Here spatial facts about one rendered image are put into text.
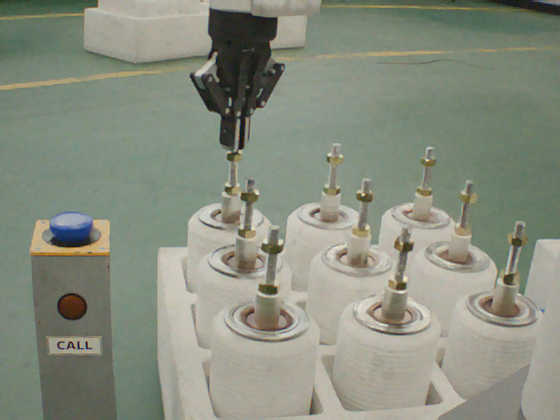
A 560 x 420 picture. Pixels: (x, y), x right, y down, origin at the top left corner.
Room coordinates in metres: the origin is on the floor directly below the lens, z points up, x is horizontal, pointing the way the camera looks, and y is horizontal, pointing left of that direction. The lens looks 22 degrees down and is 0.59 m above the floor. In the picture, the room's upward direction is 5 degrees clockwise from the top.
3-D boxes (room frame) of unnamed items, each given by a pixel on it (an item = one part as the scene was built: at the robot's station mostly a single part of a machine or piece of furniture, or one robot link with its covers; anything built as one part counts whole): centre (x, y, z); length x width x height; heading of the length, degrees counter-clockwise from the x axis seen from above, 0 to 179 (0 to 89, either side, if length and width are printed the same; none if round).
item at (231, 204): (0.83, 0.06, 0.26); 0.02 x 0.02 x 0.03
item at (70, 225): (0.60, 0.18, 0.32); 0.04 x 0.04 x 0.02
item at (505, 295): (0.66, -0.22, 0.26); 0.02 x 0.02 x 0.03
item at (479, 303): (0.66, -0.22, 0.25); 0.08 x 0.08 x 0.01
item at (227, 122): (0.81, 0.07, 0.37); 0.03 x 0.01 x 0.05; 141
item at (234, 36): (0.83, 0.06, 0.45); 0.08 x 0.08 x 0.09
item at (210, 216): (0.83, 0.06, 0.25); 0.08 x 0.08 x 0.01
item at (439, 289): (0.77, -0.20, 0.16); 0.10 x 0.10 x 0.18
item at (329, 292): (0.74, -0.08, 0.16); 0.10 x 0.10 x 0.18
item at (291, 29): (3.60, 0.24, 0.09); 0.39 x 0.39 x 0.18; 45
